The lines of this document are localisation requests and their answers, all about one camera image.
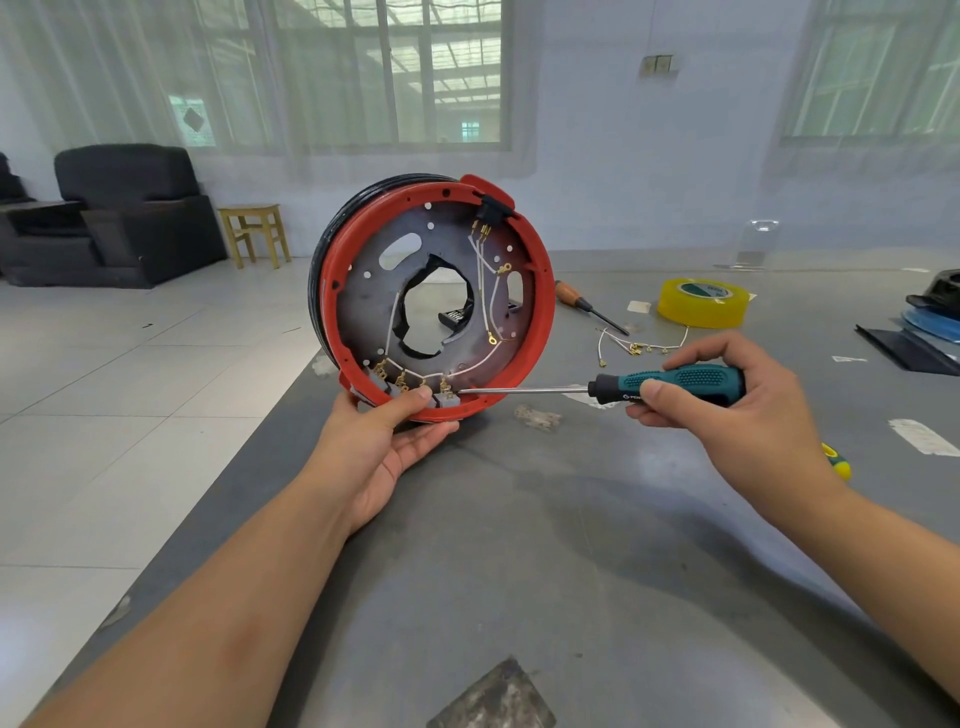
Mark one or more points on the person's left hand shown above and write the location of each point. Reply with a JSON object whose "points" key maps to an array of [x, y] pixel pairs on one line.
{"points": [[375, 450]]}

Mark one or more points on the person's right hand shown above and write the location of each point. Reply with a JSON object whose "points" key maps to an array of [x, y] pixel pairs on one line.
{"points": [[750, 428]]}

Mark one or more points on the red round appliance base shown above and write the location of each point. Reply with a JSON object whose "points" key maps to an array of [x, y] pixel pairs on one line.
{"points": [[338, 300]]}

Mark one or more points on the person's right forearm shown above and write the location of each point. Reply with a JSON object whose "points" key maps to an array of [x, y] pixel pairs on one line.
{"points": [[893, 585]]}

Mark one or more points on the person's left forearm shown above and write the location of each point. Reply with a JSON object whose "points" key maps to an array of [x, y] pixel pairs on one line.
{"points": [[195, 630]]}

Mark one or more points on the black round appliance part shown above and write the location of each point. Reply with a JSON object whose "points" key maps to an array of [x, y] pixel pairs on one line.
{"points": [[945, 293]]}

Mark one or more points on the yellow tape roll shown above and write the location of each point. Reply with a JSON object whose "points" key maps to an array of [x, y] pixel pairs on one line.
{"points": [[683, 312]]}

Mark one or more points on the black remote control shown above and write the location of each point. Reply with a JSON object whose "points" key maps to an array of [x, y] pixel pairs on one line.
{"points": [[456, 318]]}

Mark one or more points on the crumpled white tape piece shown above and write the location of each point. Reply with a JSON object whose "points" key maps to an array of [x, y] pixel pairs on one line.
{"points": [[537, 417]]}

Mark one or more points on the narrow white tape strip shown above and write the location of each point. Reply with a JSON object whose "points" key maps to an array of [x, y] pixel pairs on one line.
{"points": [[923, 437]]}

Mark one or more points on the black flat plate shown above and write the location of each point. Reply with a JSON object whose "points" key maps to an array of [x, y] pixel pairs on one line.
{"points": [[908, 353]]}

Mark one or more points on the small wooden stool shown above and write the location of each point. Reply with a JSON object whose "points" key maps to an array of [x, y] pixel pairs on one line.
{"points": [[254, 215]]}

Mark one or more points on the sheer white curtain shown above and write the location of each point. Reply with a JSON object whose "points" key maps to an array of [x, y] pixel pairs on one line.
{"points": [[83, 68], [870, 158]]}

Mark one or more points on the black armchair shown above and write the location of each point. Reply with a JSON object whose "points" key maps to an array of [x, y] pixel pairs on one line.
{"points": [[128, 218]]}

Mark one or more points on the large barred window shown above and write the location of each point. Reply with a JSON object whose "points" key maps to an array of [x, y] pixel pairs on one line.
{"points": [[353, 68], [878, 68]]}

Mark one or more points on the black sofa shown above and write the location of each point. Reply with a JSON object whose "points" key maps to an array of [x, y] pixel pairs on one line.
{"points": [[9, 177]]}

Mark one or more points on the white wall box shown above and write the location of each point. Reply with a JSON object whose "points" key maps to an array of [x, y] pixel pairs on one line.
{"points": [[657, 65]]}

